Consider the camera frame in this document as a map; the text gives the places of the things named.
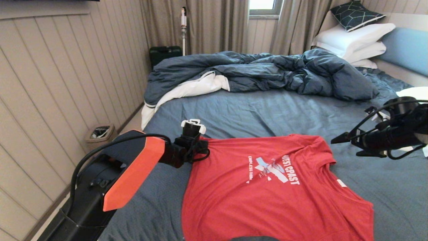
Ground window with grey frame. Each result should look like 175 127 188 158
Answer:
248 0 283 19

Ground medium white pillow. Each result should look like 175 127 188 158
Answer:
341 41 387 64

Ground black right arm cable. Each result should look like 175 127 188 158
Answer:
348 99 428 160

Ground blue headboard cushion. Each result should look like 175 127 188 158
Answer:
379 27 428 77

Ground wide beige curtain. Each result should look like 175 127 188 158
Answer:
140 0 249 55

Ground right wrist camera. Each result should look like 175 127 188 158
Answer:
365 96 420 125

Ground dark geometric patterned cushion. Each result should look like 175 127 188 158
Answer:
330 1 386 32

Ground beige headboard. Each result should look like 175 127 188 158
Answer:
316 11 428 87

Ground dark blue duvet white lining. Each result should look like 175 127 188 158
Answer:
141 49 380 130

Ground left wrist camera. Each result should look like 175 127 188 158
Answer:
181 119 207 138

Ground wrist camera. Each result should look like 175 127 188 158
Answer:
365 96 420 125
181 119 207 138

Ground white pillow at bed edge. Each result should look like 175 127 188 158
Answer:
396 86 428 158

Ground red printed t-shirt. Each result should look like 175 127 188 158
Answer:
182 134 374 241

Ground bronze trash bin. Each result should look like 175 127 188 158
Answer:
84 124 116 145

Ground black hard case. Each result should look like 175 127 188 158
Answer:
149 46 183 70

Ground flat white pillow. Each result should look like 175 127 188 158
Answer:
350 59 378 69

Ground large white pillow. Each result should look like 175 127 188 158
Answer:
311 23 396 59

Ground white stick vacuum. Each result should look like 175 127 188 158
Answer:
181 7 187 56

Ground narrow beige curtain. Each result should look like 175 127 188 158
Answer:
269 0 353 56

